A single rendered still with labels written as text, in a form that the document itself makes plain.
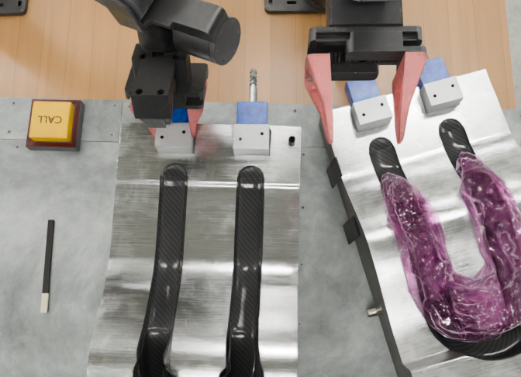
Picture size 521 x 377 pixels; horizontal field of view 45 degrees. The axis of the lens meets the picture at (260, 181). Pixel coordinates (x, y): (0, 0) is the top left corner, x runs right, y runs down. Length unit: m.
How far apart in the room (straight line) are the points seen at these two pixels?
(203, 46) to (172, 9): 0.05
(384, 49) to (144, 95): 0.29
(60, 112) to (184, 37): 0.34
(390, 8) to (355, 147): 0.38
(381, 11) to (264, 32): 0.50
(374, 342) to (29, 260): 0.53
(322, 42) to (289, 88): 0.45
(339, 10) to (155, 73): 0.26
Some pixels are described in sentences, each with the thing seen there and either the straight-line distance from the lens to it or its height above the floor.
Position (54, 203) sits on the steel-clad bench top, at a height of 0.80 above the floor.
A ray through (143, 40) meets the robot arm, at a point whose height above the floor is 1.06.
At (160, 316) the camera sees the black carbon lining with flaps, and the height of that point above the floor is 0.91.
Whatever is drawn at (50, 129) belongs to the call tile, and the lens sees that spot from 1.03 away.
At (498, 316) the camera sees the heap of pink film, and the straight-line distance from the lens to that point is 0.91.
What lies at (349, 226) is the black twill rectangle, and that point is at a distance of 0.94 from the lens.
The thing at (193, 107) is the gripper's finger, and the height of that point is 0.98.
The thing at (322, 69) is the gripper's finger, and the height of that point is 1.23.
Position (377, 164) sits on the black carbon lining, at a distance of 0.95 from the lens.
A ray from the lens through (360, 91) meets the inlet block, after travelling 0.97.
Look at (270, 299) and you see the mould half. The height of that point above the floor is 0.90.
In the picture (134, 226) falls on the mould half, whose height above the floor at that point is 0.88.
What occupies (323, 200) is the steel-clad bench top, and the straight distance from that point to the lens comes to 0.98.
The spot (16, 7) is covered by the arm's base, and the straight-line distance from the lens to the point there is 1.18.
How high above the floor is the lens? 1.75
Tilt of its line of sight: 75 degrees down
